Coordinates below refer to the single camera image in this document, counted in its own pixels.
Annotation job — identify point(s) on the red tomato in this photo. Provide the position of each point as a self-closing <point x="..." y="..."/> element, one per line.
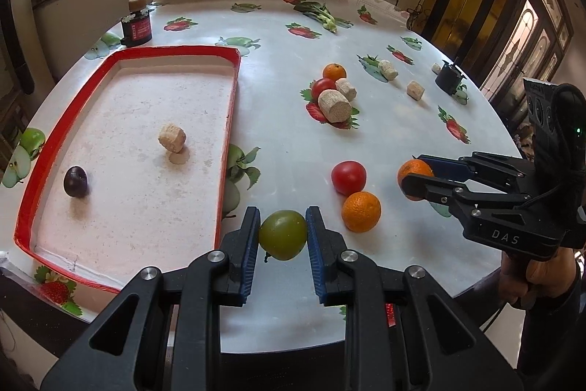
<point x="349" y="177"/>
<point x="322" y="88"/>

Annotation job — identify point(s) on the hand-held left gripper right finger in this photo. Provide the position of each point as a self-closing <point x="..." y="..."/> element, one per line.
<point x="316" y="256"/>

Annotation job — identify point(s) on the tiny beige pressed block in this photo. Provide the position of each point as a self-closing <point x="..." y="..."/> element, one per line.
<point x="436" y="68"/>

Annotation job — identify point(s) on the small orange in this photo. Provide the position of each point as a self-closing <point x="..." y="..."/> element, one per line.
<point x="334" y="72"/>

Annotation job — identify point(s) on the green bok choy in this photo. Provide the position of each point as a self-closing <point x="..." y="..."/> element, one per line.
<point x="320" y="13"/>

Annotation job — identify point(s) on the large beige pressed block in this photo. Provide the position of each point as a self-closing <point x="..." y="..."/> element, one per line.
<point x="334" y="107"/>

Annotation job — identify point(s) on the person's right forearm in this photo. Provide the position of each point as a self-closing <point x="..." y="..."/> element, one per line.
<point x="554" y="336"/>

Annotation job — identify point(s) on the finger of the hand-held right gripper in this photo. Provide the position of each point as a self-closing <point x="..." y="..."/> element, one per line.
<point x="451" y="165"/>
<point x="430" y="188"/>

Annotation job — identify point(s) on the wooden door with glass panels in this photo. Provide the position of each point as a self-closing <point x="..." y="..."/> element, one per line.
<point x="526" y="33"/>

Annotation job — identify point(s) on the red rimmed white tray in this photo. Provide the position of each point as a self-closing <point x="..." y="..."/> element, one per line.
<point x="128" y="107"/>

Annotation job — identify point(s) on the dark jar with cork lid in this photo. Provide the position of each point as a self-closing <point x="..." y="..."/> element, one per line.
<point x="136" y="29"/>

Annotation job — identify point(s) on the green round fruit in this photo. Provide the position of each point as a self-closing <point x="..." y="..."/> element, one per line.
<point x="283" y="235"/>

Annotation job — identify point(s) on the person's right hand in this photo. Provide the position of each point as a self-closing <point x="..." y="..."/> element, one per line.
<point x="549" y="276"/>

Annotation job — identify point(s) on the fruit print tablecloth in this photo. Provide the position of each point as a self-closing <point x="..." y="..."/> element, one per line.
<point x="274" y="52"/>

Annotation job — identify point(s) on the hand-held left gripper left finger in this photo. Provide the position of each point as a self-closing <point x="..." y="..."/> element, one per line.
<point x="249" y="256"/>

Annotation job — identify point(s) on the small black cup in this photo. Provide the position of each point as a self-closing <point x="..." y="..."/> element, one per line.
<point x="448" y="77"/>

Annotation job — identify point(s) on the dark purple plum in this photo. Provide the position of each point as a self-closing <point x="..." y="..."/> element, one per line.
<point x="75" y="182"/>

